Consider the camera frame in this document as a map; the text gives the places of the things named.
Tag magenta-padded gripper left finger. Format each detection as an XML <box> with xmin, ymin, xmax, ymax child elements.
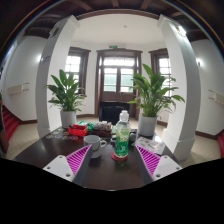
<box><xmin>43</xmin><ymin>144</ymin><xmax>94</xmax><ymax>187</ymax></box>

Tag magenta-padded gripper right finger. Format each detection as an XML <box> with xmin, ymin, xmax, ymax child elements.
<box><xmin>133</xmin><ymin>144</ymin><xmax>184</xmax><ymax>186</ymax></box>

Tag clear green-labelled drink bottle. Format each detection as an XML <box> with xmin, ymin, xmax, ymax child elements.
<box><xmin>113</xmin><ymin>110</ymin><xmax>132</xmax><ymax>159</ymax></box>

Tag red box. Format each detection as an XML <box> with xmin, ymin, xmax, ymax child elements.
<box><xmin>67</xmin><ymin>124</ymin><xmax>89</xmax><ymax>138</ymax></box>

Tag green box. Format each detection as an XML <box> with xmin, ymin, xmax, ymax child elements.
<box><xmin>78</xmin><ymin>120</ymin><xmax>94</xmax><ymax>132</ymax></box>

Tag tray of small jars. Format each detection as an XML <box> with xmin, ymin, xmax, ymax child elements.
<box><xmin>91</xmin><ymin>120</ymin><xmax>113</xmax><ymax>138</ymax></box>

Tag red carpeted staircase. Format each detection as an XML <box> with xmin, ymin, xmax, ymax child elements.
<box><xmin>217</xmin><ymin>131</ymin><xmax>224</xmax><ymax>158</ymax></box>
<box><xmin>1</xmin><ymin>104</ymin><xmax>21</xmax><ymax>143</ymax></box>

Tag large potted leafy plant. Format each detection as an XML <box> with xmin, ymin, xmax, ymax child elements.
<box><xmin>128</xmin><ymin>63</ymin><xmax>186</xmax><ymax>138</ymax></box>

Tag small potted leafy plant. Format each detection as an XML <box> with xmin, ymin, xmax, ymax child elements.
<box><xmin>43</xmin><ymin>68</ymin><xmax>87</xmax><ymax>129</ymax></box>

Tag black chair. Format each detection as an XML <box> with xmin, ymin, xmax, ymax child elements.
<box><xmin>98</xmin><ymin>100</ymin><xmax>131</xmax><ymax>126</ymax></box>

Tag dark-framed window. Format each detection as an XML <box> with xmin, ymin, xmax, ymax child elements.
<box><xmin>148</xmin><ymin>48</ymin><xmax>173</xmax><ymax>98</ymax></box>
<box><xmin>63</xmin><ymin>46</ymin><xmax>92</xmax><ymax>96</ymax></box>

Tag dark wooden double door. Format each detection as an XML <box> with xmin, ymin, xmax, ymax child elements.
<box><xmin>94</xmin><ymin>48</ymin><xmax>144</xmax><ymax>118</ymax></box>

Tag bright pillar lamp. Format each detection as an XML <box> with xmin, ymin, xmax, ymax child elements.
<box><xmin>176</xmin><ymin>24</ymin><xmax>188</xmax><ymax>37</ymax></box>

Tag white wall radiator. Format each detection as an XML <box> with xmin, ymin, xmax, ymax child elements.
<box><xmin>208</xmin><ymin>89</ymin><xmax>224</xmax><ymax>106</ymax></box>
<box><xmin>7</xmin><ymin>82</ymin><xmax>30</xmax><ymax>96</ymax></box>

